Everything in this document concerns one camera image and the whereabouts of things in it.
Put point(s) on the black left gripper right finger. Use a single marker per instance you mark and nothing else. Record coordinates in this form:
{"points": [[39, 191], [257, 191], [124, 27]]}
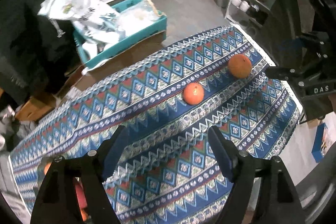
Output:
{"points": [[267, 181]]}

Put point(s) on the blue patterned tablecloth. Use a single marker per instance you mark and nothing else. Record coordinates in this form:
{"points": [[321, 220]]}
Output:
{"points": [[168, 173]]}

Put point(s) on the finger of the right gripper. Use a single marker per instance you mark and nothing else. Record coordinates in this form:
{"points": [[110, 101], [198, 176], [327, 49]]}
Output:
{"points": [[280, 73]]}

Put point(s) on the large rough orange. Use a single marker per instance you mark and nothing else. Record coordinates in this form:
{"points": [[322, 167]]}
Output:
{"points": [[240, 66]]}

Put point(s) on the brown cardboard box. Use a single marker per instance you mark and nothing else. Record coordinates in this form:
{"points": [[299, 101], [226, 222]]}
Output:
{"points": [[129, 57]]}

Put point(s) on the teal plastic crate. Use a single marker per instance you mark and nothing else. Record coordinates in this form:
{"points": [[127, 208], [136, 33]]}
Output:
{"points": [[115, 47]]}

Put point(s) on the small tangerine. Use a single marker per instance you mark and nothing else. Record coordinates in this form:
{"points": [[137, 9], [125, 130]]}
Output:
{"points": [[46, 168]]}

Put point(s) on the white printed plastic bag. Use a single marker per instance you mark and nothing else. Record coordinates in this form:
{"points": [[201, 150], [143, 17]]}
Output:
{"points": [[93, 19]]}

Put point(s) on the small cardboard box left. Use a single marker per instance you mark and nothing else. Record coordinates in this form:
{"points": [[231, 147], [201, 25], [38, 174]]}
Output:
{"points": [[35, 109]]}

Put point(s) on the blue box on floor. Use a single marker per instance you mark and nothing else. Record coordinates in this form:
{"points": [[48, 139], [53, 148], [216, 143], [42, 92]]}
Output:
{"points": [[318, 150]]}

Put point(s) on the clear plastic bag in crate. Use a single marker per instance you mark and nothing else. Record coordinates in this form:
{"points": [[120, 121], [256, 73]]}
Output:
{"points": [[138, 17]]}

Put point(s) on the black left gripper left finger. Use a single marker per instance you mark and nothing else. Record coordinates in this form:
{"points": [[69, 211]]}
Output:
{"points": [[72, 190]]}

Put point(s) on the dark fruit bowl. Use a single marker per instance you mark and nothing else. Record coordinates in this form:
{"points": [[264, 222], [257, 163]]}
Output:
{"points": [[40, 172]]}

